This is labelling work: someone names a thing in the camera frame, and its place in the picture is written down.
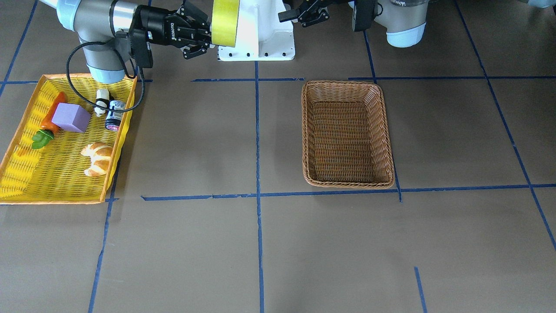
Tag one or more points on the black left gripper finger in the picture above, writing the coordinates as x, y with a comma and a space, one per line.
310, 18
306, 6

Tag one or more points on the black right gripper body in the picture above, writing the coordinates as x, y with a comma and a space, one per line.
155, 27

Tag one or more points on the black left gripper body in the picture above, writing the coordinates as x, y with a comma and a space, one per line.
336, 11

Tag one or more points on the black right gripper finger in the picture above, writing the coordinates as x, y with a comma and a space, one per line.
193, 47
194, 17

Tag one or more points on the yellow tape roll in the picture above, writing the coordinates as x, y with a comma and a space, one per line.
224, 24

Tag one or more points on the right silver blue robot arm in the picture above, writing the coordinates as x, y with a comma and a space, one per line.
114, 31

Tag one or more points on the brown wicker basket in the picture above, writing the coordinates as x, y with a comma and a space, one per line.
345, 136

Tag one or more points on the yellow plastic woven basket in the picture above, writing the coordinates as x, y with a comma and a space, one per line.
55, 173

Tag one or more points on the small dark labelled can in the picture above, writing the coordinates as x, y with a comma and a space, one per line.
113, 119

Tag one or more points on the purple foam cube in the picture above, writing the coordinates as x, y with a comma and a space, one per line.
71, 117

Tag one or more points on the toy croissant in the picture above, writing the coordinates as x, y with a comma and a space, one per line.
100, 155

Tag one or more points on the toy carrot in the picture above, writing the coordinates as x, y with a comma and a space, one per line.
48, 129

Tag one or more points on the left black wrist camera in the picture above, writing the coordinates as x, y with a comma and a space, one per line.
364, 13

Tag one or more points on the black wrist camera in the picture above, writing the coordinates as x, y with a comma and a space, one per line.
364, 13
140, 48

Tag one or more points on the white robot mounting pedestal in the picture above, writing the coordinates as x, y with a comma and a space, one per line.
260, 35

